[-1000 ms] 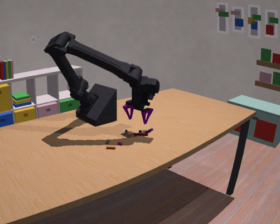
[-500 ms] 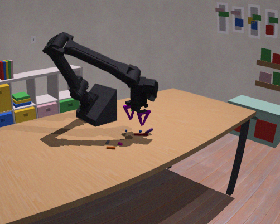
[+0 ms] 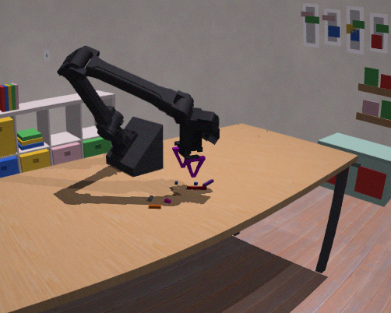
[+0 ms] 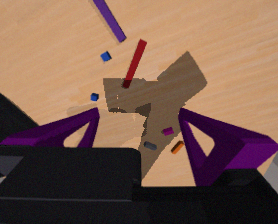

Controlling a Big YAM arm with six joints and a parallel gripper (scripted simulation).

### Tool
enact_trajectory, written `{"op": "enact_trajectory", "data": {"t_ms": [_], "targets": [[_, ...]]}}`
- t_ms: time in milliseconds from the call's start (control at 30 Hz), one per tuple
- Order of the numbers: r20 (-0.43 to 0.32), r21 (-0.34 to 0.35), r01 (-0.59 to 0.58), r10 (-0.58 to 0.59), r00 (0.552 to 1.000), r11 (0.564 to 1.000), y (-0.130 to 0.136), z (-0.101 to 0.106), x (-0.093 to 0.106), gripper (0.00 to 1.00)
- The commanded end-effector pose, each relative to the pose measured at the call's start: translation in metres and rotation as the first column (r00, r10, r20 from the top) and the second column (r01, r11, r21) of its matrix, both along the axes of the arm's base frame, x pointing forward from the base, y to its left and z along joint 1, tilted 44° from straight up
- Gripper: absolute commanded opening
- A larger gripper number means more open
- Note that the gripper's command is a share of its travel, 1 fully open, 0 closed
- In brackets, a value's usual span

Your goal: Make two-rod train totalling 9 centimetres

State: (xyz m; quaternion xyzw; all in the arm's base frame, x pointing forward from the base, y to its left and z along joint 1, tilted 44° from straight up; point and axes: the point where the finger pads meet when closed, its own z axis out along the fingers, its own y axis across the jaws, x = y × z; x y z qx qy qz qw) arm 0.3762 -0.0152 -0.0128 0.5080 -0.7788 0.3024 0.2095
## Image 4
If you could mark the orange rod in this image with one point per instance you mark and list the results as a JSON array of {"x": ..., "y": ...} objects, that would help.
[{"x": 177, "y": 147}]

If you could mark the small blue block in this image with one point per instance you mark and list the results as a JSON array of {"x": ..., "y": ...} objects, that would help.
[
  {"x": 94, "y": 97},
  {"x": 105, "y": 56}
]

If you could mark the grey rod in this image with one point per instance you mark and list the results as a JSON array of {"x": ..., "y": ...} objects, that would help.
[{"x": 150, "y": 145}]

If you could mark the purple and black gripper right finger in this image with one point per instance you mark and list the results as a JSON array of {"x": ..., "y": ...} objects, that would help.
[{"x": 234, "y": 147}]

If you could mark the purple rod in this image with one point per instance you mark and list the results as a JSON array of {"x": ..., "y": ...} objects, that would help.
[{"x": 110, "y": 19}]

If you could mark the red rod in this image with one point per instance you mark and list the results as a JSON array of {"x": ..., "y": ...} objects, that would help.
[{"x": 135, "y": 61}]

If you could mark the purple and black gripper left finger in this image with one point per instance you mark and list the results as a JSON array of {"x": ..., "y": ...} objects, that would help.
[{"x": 53, "y": 134}]

